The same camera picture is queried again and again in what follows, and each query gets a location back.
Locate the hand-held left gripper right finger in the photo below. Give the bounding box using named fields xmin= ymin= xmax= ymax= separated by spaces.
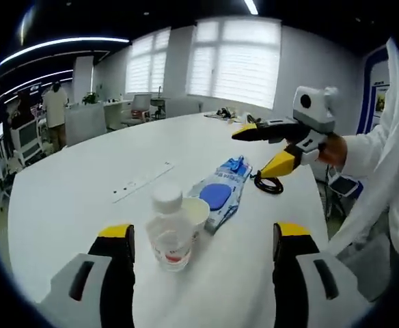
xmin=273 ymin=221 xmax=371 ymax=328

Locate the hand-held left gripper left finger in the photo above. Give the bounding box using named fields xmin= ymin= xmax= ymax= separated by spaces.
xmin=40 ymin=223 xmax=136 ymax=328

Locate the clear bottle with red label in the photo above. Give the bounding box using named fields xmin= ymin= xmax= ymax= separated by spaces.
xmin=146 ymin=182 xmax=197 ymax=274

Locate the clear packet with blue pad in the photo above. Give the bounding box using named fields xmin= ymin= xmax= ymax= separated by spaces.
xmin=187 ymin=167 xmax=253 ymax=236

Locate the white paper cup green print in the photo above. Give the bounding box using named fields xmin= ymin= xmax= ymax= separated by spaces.
xmin=180 ymin=197 xmax=211 ymax=240

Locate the white tabletop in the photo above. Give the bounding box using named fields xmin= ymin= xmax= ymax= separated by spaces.
xmin=7 ymin=112 xmax=330 ymax=328

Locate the person's right hand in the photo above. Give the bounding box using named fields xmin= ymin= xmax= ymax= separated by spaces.
xmin=317 ymin=133 xmax=348 ymax=168

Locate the wide window with white blinds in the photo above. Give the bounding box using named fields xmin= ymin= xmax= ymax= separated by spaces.
xmin=185 ymin=18 xmax=282 ymax=110

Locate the white table slot cover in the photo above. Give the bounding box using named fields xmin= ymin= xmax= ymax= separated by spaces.
xmin=112 ymin=160 xmax=176 ymax=204

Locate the person's white coat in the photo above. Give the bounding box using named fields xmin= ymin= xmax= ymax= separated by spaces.
xmin=327 ymin=36 xmax=399 ymax=260

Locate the grey office chair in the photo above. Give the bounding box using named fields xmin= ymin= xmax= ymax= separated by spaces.
xmin=120 ymin=94 xmax=152 ymax=127

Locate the narrow window with white blinds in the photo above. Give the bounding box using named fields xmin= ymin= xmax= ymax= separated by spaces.
xmin=124 ymin=27 xmax=171 ymax=95

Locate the low white counter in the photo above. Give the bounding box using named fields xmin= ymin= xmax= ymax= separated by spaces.
xmin=102 ymin=98 xmax=135 ymax=129

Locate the long curved ceiling light strip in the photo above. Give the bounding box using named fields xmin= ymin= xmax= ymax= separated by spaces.
xmin=0 ymin=36 xmax=130 ymax=66

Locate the pile of cables and parts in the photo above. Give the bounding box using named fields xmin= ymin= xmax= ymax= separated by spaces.
xmin=204 ymin=106 xmax=245 ymax=124

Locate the blue framed wall board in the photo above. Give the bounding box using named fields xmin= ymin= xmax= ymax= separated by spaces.
xmin=356 ymin=47 xmax=390 ymax=135

